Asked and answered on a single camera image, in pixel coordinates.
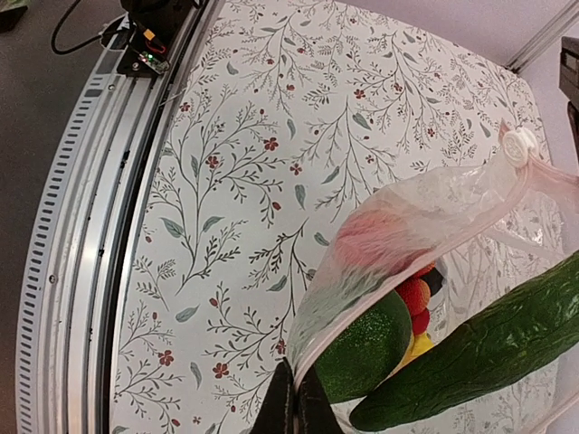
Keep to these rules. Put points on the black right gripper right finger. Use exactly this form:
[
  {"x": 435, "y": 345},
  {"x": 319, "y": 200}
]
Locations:
[{"x": 315, "y": 415}]

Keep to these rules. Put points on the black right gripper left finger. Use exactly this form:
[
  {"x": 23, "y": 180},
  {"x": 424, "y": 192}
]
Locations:
[{"x": 278, "y": 410}]

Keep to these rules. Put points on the dark green toy avocado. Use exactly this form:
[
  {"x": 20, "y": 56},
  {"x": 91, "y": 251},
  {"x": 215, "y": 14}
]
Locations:
[{"x": 367, "y": 351}]

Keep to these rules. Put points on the yellow toy pepper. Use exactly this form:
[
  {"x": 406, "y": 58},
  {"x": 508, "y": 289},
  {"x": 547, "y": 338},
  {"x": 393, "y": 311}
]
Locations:
[{"x": 420, "y": 344}]

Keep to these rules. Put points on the red toy lychee bunch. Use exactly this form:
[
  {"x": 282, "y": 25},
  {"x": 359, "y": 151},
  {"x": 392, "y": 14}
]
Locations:
[{"x": 416, "y": 294}]

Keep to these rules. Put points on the clear zip top bag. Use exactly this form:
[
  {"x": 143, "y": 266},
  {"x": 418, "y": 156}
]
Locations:
[{"x": 470, "y": 233}]

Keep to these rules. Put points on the green toy cucumber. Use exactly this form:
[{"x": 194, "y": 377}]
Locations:
[{"x": 518, "y": 334}]

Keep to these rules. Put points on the red toy apple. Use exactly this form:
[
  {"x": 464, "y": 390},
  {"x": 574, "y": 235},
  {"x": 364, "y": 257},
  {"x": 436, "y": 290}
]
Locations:
[{"x": 377, "y": 241}]

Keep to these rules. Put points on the white bag zipper slider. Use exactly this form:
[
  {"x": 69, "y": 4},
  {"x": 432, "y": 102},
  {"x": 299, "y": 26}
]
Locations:
[{"x": 518, "y": 146}]

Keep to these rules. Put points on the floral white table mat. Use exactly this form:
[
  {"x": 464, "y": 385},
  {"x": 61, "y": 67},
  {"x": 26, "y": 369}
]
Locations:
[{"x": 295, "y": 112}]

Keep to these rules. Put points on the front aluminium rail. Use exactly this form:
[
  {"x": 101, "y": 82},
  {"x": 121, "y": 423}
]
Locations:
[{"x": 84, "y": 232}]

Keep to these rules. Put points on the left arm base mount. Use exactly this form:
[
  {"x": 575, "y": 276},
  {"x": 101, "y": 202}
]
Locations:
[{"x": 152, "y": 30}]

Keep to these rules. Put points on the left aluminium frame post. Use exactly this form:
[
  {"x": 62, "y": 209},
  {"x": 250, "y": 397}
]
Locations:
[{"x": 544, "y": 38}]

